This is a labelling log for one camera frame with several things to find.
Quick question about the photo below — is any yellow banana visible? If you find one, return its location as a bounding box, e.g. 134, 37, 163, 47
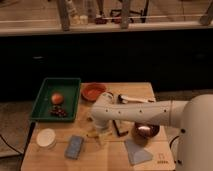
87, 130, 112, 139

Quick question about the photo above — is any white paper cup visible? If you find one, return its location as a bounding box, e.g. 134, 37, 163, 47
36, 128, 56, 148

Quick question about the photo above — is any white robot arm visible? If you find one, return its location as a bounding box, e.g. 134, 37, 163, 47
91, 93, 213, 171

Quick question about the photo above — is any orange plastic bowl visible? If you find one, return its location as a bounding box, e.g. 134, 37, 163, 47
81, 83, 106, 102

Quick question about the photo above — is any green plastic tray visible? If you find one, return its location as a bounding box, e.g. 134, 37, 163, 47
30, 78, 81, 122

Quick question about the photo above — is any black brown rectangular block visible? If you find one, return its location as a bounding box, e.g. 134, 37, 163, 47
112, 120, 129, 137

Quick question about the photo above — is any orange round fruit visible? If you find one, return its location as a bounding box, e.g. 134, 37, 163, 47
51, 93, 64, 104

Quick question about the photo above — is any dark red grape bunch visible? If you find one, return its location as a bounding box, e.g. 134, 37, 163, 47
50, 106, 67, 117

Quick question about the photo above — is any dark brown bowl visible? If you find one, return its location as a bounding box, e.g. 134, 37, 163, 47
134, 123, 160, 139

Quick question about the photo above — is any blue sponge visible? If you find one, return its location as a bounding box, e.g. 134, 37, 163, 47
65, 135, 84, 160

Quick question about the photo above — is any grey folded cloth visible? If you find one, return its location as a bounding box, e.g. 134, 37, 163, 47
124, 139, 153, 165

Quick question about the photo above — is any black cable right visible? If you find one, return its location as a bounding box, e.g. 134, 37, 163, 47
169, 134, 180, 150

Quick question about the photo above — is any black cable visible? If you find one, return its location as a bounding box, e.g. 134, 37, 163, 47
169, 134, 180, 150
0, 134, 25, 156

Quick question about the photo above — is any black cable left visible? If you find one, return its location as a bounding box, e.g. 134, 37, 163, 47
0, 134, 25, 156

